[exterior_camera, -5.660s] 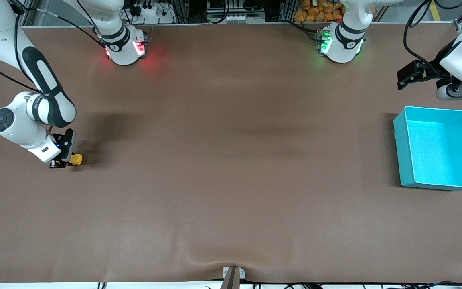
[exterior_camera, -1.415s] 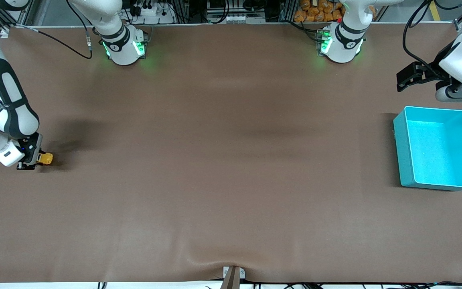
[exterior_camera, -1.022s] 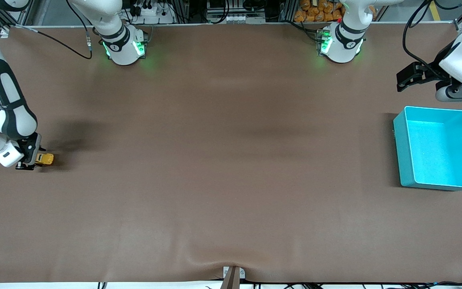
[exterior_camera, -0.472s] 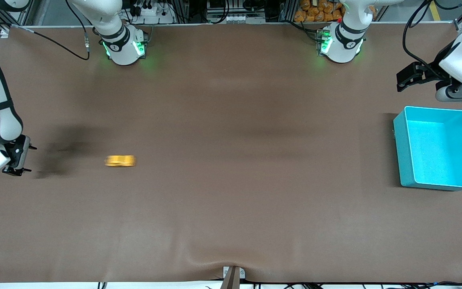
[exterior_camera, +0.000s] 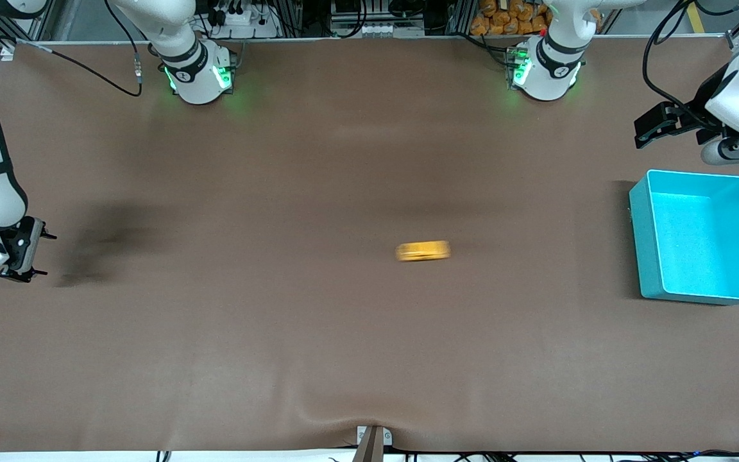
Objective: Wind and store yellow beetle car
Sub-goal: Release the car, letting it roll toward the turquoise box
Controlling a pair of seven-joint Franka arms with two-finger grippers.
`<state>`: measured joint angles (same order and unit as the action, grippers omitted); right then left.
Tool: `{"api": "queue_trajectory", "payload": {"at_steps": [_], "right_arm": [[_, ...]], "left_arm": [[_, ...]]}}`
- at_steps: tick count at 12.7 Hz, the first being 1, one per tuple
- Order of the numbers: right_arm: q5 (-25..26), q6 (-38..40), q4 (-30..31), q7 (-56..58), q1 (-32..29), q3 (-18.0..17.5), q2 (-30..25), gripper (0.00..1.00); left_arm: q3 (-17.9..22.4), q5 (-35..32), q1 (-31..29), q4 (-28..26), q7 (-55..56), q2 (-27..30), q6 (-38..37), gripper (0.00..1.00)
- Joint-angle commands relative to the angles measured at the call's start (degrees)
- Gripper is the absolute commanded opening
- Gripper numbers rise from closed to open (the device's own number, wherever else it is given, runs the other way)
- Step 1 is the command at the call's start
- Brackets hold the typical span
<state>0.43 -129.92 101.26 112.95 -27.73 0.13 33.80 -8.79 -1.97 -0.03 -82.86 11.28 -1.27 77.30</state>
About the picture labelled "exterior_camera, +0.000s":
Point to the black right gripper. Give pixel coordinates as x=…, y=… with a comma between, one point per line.
x=44, y=233

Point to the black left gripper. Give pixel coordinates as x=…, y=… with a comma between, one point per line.
x=702, y=106

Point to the yellow beetle toy car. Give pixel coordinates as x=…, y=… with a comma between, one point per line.
x=423, y=251

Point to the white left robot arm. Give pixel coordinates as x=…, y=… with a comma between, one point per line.
x=549, y=77

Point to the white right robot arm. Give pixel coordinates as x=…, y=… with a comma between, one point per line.
x=196, y=77

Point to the teal plastic storage bin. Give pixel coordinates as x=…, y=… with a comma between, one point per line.
x=696, y=244

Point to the orange snack pile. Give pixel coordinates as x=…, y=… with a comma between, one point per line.
x=510, y=19

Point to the white connector block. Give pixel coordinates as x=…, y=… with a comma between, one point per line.
x=376, y=29

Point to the brown table mat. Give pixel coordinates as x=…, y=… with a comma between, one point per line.
x=369, y=192

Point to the white power strip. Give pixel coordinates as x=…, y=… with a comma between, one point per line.
x=244, y=19

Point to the grey metal clamp bracket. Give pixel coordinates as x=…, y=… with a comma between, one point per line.
x=373, y=443

